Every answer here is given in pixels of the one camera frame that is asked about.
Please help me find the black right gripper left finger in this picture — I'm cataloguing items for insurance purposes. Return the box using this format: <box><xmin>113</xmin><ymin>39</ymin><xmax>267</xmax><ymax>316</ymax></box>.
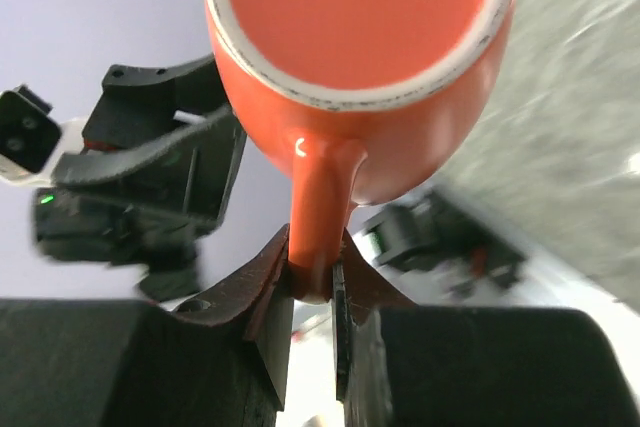
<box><xmin>1</xmin><ymin>229</ymin><xmax>293</xmax><ymax>426</ymax></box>

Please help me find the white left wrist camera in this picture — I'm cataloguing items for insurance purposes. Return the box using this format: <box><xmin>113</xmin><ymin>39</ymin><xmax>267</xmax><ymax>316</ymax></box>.
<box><xmin>1</xmin><ymin>85</ymin><xmax>87</xmax><ymax>187</ymax></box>

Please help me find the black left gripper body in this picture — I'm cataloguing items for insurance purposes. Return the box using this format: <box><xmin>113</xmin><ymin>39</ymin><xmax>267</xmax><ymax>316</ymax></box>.
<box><xmin>32</xmin><ymin>56</ymin><xmax>246</xmax><ymax>300</ymax></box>

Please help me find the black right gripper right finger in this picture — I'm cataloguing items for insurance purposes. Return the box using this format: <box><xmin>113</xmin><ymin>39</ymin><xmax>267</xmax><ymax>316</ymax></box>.
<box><xmin>332</xmin><ymin>238</ymin><xmax>639</xmax><ymax>426</ymax></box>

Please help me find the orange mug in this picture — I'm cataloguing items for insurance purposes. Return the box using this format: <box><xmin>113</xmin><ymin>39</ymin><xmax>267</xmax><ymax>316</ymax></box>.
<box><xmin>206</xmin><ymin>0</ymin><xmax>515</xmax><ymax>303</ymax></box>

